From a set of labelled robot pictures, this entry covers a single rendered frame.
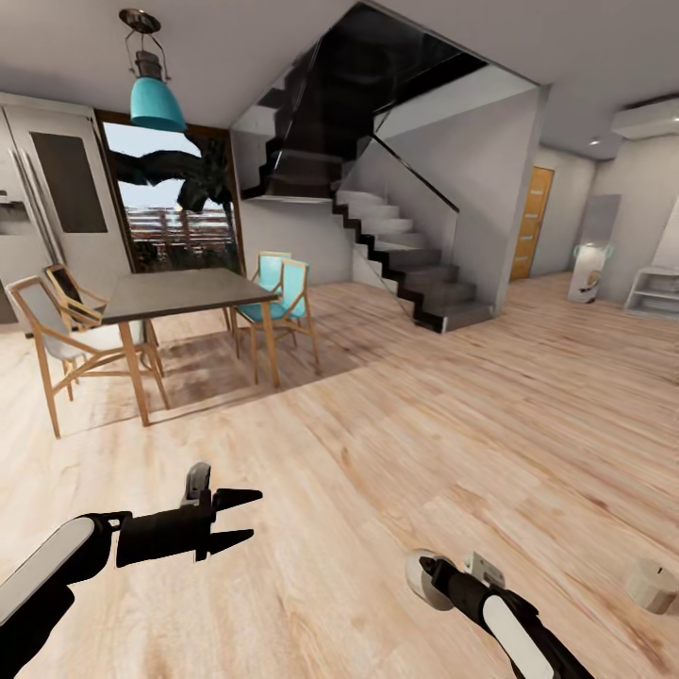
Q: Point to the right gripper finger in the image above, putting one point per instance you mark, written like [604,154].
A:
[429,564]

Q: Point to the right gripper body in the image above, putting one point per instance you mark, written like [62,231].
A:
[454,584]

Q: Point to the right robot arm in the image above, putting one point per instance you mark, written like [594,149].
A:
[478,590]

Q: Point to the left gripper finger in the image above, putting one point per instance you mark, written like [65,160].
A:
[226,498]
[219,541]

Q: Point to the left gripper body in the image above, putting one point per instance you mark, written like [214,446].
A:
[184,529]

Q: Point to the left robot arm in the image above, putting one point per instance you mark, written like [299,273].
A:
[36,596]

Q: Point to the pillar candle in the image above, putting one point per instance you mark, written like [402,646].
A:
[651,585]
[420,582]

